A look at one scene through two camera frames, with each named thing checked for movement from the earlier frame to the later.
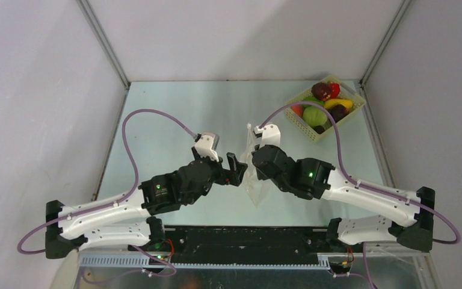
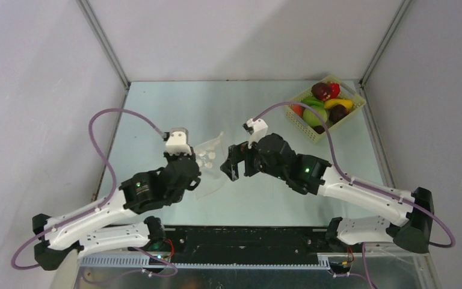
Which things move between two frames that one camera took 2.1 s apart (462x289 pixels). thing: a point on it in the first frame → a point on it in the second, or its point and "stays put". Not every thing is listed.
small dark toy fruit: [319, 129] stays put
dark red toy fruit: [321, 91] stays put
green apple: [314, 116] stays put
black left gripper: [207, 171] → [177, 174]
